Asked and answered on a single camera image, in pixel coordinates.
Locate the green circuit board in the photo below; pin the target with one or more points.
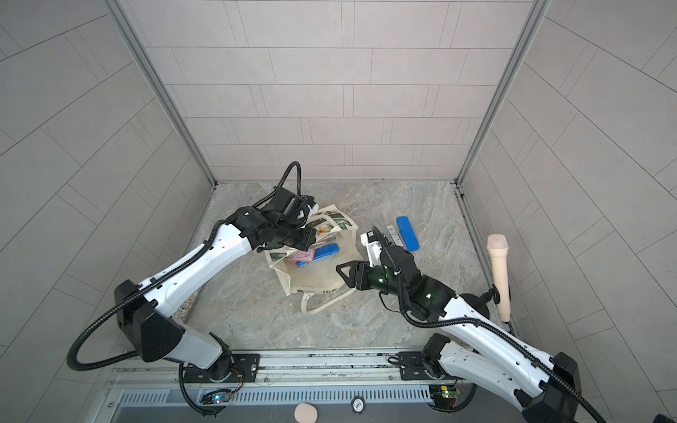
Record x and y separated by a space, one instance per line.
443 396
218 397

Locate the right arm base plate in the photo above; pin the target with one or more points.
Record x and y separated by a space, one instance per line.
418 366

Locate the blue plastic case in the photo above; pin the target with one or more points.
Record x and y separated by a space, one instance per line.
324 251
408 234

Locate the beige microphone on stand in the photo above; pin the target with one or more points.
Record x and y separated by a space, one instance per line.
498 248

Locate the round beige disc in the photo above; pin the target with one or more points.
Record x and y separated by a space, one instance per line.
305 413

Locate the right green circuit board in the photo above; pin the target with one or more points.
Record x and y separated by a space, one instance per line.
443 396

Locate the aluminium rail frame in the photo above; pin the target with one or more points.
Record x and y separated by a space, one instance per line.
284 377

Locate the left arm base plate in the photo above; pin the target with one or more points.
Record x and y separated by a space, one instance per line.
238 367

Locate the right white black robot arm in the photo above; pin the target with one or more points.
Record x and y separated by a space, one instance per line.
466 344

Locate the left green circuit board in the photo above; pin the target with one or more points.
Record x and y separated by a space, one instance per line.
218 397

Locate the cream canvas tote bag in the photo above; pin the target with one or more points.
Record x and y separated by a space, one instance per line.
313 273

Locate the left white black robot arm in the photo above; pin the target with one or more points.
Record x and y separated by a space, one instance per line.
147 319

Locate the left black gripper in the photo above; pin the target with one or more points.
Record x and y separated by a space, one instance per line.
306 241

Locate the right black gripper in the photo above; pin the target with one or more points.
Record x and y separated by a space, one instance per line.
358 266

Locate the pink plastic case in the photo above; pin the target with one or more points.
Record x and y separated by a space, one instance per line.
303 257

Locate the round black white button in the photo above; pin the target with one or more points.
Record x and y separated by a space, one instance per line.
358 404

